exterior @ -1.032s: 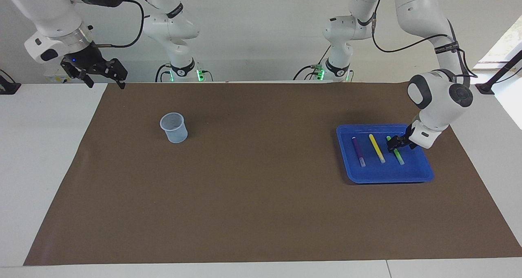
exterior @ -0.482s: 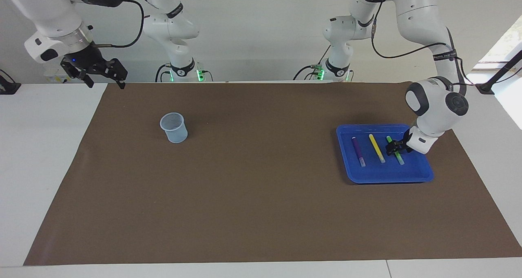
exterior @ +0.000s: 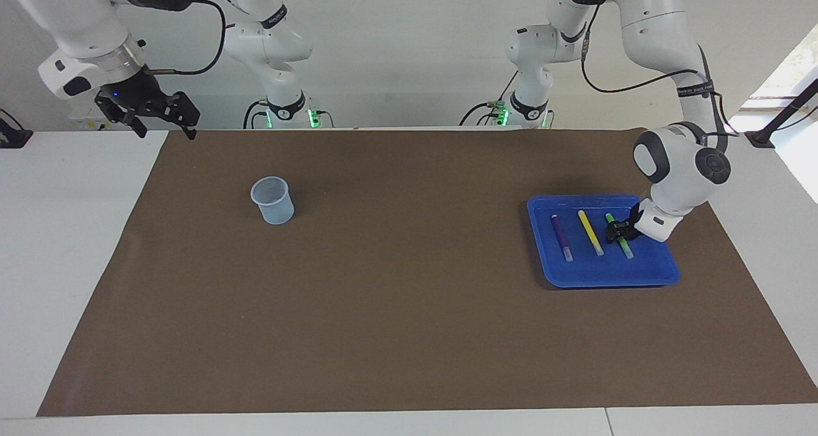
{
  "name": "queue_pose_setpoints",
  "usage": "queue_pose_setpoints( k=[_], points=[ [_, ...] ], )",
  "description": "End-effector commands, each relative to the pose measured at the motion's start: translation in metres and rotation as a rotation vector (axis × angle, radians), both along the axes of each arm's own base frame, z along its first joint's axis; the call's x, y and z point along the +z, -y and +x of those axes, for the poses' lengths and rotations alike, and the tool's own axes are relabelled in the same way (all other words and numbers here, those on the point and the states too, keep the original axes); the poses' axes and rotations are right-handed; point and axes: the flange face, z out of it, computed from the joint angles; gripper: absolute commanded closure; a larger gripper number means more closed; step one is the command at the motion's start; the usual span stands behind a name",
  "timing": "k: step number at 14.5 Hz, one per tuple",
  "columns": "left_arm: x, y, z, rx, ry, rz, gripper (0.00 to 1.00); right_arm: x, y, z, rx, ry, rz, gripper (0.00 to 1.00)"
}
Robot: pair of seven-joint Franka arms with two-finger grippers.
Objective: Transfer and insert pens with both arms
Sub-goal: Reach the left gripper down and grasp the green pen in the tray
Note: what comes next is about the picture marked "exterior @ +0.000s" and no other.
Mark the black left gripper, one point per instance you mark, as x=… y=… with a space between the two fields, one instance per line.
x=632 y=222

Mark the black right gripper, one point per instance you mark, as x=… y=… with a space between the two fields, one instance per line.
x=137 y=97

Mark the green marker pen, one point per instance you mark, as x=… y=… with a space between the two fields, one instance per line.
x=627 y=249

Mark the yellow marker pen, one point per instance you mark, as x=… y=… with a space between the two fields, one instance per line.
x=591 y=234

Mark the purple marker pen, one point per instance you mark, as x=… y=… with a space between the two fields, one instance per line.
x=561 y=234

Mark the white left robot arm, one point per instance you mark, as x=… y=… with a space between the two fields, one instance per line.
x=658 y=33

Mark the blue plastic tray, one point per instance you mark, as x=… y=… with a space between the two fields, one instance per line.
x=613 y=273

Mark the white box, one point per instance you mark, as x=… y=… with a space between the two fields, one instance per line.
x=83 y=116

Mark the black table-edge device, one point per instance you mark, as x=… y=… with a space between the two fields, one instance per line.
x=13 y=139

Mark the translucent plastic cup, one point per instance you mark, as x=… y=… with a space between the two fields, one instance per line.
x=275 y=209

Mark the black clamp stand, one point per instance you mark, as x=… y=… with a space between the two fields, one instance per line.
x=783 y=113

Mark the brown table mat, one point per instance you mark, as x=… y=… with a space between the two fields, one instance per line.
x=409 y=295

